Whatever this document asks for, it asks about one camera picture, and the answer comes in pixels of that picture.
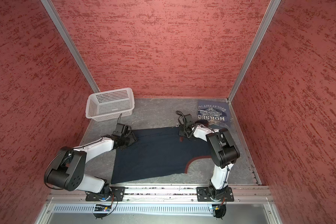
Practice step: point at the perforated cable duct strip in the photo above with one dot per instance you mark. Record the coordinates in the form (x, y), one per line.
(195, 209)

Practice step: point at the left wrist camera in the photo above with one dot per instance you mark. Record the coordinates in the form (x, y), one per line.
(122, 130)

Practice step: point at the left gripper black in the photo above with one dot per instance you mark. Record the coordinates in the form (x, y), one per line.
(133, 139)

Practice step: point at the left corner aluminium post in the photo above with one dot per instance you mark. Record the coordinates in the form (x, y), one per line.
(53, 14)

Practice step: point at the connector board with wires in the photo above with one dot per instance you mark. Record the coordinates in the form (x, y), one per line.
(102, 208)
(219, 210)

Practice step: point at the white plastic laundry basket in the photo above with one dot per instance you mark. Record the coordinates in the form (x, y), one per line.
(112, 104)

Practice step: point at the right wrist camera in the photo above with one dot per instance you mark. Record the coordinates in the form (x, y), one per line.
(184, 120)

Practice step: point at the left connector board with wires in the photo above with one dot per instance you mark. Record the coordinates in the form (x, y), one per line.
(102, 208)

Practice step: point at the right corner aluminium post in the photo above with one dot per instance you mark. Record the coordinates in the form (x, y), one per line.
(267, 18)

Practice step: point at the corner aluminium post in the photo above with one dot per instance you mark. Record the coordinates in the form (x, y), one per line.
(53, 14)
(267, 18)

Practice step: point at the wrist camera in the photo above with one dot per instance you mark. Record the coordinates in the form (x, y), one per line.
(184, 120)
(122, 130)

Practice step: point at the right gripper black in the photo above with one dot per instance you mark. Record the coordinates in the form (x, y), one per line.
(181, 133)

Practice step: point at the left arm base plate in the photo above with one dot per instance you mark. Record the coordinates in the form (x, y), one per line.
(115, 193)

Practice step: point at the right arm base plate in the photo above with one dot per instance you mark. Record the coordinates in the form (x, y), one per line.
(210, 194)

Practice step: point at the grey blue tank top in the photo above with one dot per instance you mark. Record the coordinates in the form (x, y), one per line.
(216, 113)

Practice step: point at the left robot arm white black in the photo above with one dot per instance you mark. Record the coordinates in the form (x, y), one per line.
(67, 170)

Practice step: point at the right connector board with wires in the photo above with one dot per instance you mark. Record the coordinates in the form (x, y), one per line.
(219, 210)

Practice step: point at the aluminium front rail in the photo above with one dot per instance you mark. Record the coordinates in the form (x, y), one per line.
(186, 194)

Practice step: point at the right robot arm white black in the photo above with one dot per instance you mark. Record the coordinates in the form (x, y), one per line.
(223, 153)

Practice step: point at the dark navy tank top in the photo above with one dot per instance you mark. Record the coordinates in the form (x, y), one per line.
(157, 152)

